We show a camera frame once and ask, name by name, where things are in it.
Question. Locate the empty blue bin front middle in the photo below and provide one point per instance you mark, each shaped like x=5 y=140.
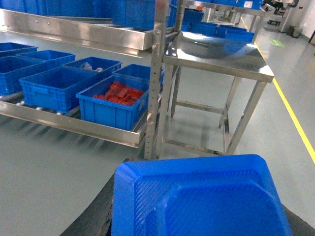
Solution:
x=56 y=89

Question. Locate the blue block part with knob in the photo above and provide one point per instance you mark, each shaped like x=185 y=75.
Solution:
x=206 y=196

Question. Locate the clear plastic bag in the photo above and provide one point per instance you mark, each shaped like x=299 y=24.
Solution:
x=87 y=67

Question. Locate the blue bin behind red wrap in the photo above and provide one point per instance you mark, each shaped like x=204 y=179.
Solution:
x=134 y=74

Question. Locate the red bubble wrap bags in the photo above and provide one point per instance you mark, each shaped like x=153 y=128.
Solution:
x=121 y=94

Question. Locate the blue bin with red wrap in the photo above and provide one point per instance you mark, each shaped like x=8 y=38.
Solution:
x=109 y=113

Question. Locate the stainless steel flow rack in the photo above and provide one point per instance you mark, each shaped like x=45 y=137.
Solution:
x=98 y=34

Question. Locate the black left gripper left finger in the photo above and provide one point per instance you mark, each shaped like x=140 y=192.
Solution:
x=96 y=219

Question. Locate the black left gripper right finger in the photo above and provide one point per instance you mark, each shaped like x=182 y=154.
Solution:
x=298 y=225

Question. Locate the blue bin front left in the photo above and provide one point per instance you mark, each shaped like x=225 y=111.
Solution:
x=13 y=68

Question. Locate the blue bin with clear plastic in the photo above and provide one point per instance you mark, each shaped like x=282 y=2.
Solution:
x=108 y=65

